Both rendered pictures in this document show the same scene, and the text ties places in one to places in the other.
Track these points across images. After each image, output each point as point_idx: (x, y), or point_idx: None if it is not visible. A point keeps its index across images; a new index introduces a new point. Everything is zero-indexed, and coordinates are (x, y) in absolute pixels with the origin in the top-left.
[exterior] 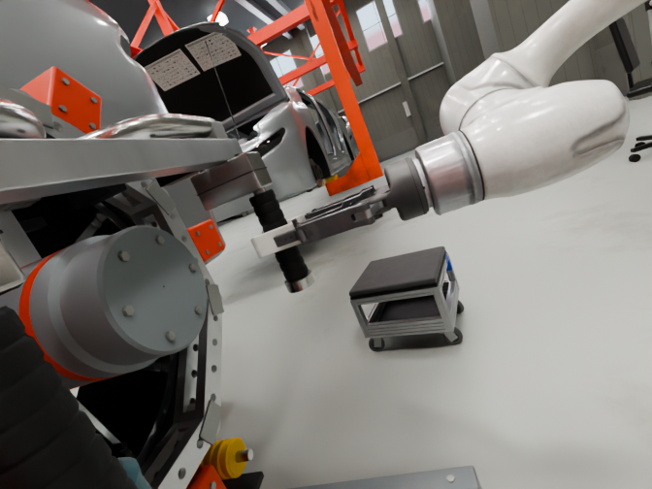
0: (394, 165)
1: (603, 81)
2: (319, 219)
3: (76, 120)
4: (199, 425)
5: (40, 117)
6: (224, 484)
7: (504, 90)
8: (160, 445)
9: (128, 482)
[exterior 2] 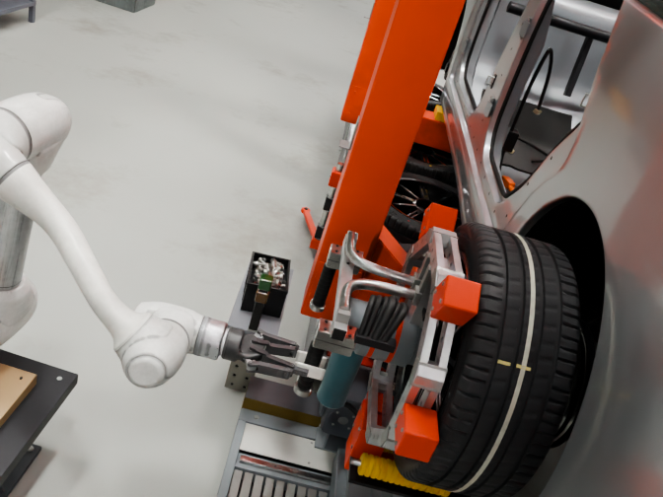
0: (239, 329)
1: (143, 302)
2: (282, 337)
3: (433, 300)
4: (370, 423)
5: (431, 286)
6: (374, 480)
7: (166, 317)
8: (389, 420)
9: (316, 296)
